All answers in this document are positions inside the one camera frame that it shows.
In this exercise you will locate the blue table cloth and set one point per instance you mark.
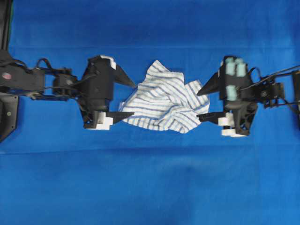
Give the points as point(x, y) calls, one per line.
point(55, 172)

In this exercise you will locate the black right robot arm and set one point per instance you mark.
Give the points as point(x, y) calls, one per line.
point(268, 92)

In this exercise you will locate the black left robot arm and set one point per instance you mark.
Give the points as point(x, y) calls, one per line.
point(43, 82)

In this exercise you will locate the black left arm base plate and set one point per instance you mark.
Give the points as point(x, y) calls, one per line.
point(8, 115)

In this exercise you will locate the white blue striped towel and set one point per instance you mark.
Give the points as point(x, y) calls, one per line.
point(163, 101)

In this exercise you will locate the black frame post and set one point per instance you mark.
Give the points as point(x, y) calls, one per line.
point(6, 12)

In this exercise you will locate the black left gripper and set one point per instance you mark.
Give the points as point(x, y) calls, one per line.
point(96, 92)

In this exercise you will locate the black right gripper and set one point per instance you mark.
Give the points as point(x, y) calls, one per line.
point(238, 103)

